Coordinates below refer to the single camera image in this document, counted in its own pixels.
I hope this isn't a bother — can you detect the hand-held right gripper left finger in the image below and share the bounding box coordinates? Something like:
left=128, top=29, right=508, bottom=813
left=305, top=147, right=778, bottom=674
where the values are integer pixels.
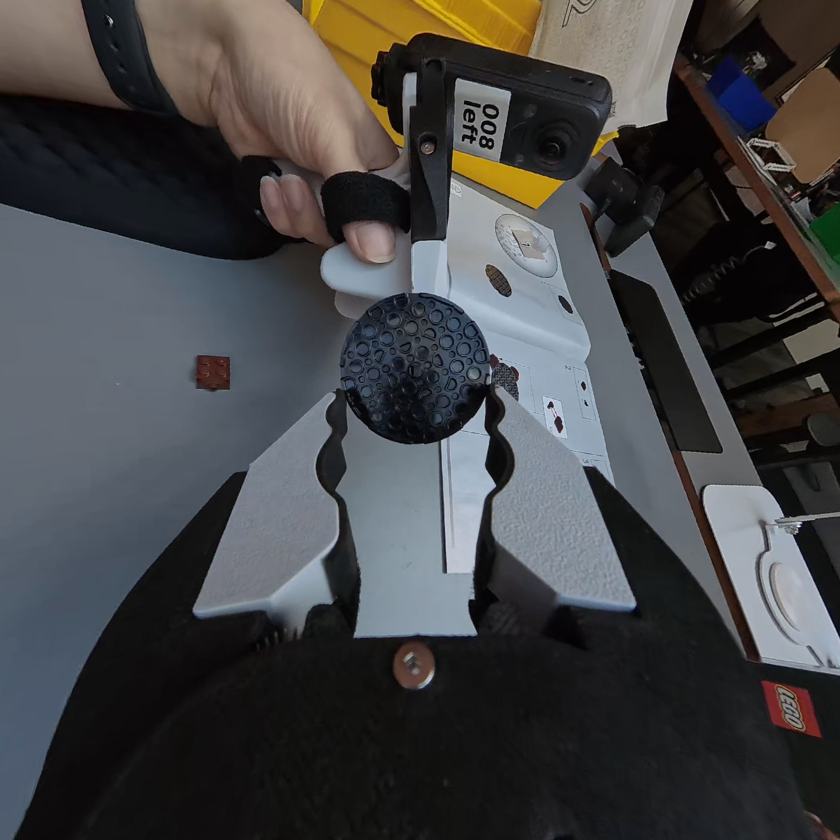
left=192, top=390, right=361, bottom=634

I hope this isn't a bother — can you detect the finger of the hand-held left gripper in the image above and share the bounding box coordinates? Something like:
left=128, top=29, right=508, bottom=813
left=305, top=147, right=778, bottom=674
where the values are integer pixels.
left=410, top=238, right=454, bottom=298

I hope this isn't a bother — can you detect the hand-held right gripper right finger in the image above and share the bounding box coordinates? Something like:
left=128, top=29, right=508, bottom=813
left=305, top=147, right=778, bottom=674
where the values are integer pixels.
left=471, top=386, right=639, bottom=634

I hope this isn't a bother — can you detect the black round studded plate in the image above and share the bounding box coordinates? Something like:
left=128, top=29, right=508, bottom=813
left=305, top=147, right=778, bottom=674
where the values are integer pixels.
left=340, top=293, right=492, bottom=445

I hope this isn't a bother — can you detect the grey desk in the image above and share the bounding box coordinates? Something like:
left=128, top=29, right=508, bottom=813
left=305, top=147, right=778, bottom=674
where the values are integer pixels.
left=0, top=164, right=749, bottom=840

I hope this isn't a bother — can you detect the black desk clamp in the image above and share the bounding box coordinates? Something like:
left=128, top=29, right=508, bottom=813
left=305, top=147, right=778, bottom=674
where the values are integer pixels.
left=583, top=157, right=667, bottom=258

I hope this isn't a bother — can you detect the person's left hand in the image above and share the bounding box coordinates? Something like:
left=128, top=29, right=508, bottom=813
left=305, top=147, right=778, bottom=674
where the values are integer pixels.
left=147, top=0, right=403, bottom=265

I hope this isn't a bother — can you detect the yellow plastic bin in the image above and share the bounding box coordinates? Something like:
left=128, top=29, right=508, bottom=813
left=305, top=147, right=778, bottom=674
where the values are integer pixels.
left=308, top=0, right=546, bottom=56
left=449, top=128, right=621, bottom=210

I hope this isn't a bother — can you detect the white instruction booklet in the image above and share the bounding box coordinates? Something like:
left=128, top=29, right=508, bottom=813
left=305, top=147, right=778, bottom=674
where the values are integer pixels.
left=443, top=180, right=618, bottom=575

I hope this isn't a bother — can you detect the black rectangular panel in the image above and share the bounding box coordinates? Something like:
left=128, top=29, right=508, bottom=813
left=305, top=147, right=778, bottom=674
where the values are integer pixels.
left=610, top=269, right=723, bottom=455

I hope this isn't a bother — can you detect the pale paper bag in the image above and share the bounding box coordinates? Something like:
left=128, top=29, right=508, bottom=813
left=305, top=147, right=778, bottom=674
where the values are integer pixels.
left=528, top=0, right=693, bottom=129

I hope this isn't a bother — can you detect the white stand base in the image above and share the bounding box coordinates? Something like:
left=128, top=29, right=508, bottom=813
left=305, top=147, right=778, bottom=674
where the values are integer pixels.
left=702, top=484, right=840, bottom=670

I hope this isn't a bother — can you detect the blue plastic bin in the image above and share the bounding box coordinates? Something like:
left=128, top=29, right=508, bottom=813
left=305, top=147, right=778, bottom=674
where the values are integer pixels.
left=707, top=56, right=778, bottom=132

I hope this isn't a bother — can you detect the wooden shelf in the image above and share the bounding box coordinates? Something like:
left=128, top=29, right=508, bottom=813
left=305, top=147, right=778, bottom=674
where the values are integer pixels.
left=676, top=56, right=840, bottom=319

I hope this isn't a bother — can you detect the black wristband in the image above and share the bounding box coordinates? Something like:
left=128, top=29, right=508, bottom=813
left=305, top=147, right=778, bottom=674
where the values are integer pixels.
left=80, top=0, right=179, bottom=119

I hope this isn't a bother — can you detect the dark bamboo building set box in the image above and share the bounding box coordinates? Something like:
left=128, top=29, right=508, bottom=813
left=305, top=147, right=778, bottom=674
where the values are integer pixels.
left=745, top=659, right=840, bottom=840

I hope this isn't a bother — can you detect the cardboard box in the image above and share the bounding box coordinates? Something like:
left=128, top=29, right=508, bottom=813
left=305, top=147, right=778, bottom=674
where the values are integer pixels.
left=764, top=66, right=840, bottom=148

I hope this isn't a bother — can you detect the black coiled cable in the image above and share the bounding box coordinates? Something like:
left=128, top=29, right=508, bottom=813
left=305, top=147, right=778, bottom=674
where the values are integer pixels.
left=679, top=246, right=742, bottom=306

